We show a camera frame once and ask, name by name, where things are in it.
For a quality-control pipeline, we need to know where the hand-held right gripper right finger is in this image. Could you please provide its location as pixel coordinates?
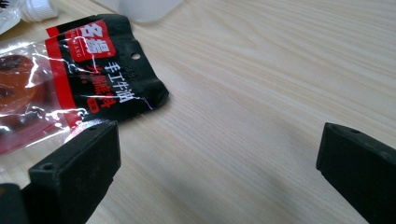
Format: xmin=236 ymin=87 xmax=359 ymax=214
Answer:
xmin=315 ymin=121 xmax=396 ymax=224

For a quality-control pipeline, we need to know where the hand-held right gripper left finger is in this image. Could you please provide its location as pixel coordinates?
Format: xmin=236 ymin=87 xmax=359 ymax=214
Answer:
xmin=21 ymin=119 xmax=122 ymax=224

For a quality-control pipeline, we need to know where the black and red sauce packet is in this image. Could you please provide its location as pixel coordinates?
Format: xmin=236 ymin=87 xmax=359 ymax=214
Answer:
xmin=0 ymin=13 xmax=171 ymax=157

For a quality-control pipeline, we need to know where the white-capped spout pouch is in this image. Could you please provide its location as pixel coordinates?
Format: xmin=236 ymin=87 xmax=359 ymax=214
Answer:
xmin=0 ymin=0 xmax=60 ymax=35

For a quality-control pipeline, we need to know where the translucent plastic container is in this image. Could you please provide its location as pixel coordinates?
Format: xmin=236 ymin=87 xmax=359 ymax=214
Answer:
xmin=117 ymin=0 xmax=185 ymax=23

